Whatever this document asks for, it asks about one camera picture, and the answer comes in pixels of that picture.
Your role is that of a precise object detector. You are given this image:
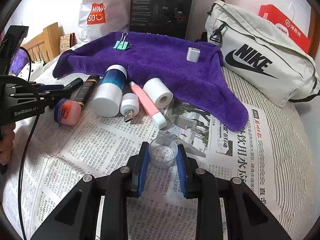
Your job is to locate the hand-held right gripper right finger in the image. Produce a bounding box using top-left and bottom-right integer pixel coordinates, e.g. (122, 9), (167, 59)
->
(176, 143), (292, 240)

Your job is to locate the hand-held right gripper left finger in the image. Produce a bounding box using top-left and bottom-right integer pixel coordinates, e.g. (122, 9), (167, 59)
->
(30, 142), (153, 240)

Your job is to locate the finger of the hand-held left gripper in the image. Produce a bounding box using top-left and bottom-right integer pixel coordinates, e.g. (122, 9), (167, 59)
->
(31, 83), (67, 93)
(40, 92), (63, 109)

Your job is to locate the black cosmetic tube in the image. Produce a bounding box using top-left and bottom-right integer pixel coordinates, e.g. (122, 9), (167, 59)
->
(51, 77), (84, 105)

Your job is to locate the pink lip balm jar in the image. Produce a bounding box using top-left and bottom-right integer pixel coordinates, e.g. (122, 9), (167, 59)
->
(54, 99), (82, 126)

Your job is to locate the small clear plastic cup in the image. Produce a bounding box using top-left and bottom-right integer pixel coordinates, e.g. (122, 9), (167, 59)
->
(148, 139), (178, 168)

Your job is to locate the dark brown gold tube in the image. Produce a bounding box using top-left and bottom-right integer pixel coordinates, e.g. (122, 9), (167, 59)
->
(74, 75), (100, 109)

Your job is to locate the blue and white bottle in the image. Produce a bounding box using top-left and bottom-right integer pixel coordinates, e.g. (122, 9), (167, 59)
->
(91, 64), (128, 117)

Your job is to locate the pink and white pen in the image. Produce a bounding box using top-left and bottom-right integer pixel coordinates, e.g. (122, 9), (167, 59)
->
(129, 81), (167, 128)

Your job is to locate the small white USB light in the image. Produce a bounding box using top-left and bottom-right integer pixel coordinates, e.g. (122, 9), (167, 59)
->
(120, 93), (139, 123)

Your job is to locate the white tape roll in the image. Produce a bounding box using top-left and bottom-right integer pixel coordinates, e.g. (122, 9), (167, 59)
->
(143, 78), (173, 108)

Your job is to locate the person's left hand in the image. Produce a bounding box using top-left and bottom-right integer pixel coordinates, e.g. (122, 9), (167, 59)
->
(0, 128), (16, 167)

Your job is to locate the purple fluffy pillow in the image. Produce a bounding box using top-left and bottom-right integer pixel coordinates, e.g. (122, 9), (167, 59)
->
(10, 49), (30, 77)

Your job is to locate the brown patterned card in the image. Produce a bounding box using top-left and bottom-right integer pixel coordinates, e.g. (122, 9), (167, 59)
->
(59, 33), (76, 54)

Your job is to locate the wooden headboard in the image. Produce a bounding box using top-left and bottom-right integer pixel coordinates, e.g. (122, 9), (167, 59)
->
(21, 22), (60, 63)

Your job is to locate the newspaper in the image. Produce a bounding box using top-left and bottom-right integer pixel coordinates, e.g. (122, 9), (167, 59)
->
(2, 65), (273, 240)

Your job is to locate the white shopping bag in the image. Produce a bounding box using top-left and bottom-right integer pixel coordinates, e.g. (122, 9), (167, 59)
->
(78, 0), (132, 42)

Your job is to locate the mint green binder clip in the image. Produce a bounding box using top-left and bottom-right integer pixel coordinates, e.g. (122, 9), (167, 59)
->
(113, 32), (132, 51)

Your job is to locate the purple towel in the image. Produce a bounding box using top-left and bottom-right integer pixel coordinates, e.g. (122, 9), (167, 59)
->
(52, 31), (249, 132)

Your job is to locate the white charger plug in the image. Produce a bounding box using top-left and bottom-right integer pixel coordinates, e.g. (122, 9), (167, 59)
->
(186, 46), (200, 62)

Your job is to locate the black headset box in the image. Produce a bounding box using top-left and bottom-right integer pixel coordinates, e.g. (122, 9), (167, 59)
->
(129, 0), (195, 40)

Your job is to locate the beige sling bag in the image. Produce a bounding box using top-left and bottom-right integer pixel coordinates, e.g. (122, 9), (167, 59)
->
(204, 0), (320, 108)

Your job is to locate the red paper bag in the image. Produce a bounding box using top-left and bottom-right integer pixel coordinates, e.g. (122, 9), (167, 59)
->
(258, 4), (311, 54)

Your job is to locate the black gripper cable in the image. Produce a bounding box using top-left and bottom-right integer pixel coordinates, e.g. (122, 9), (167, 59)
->
(14, 46), (40, 233)

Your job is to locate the wooden frame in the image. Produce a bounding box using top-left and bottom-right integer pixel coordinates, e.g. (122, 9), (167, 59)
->
(307, 12), (320, 58)

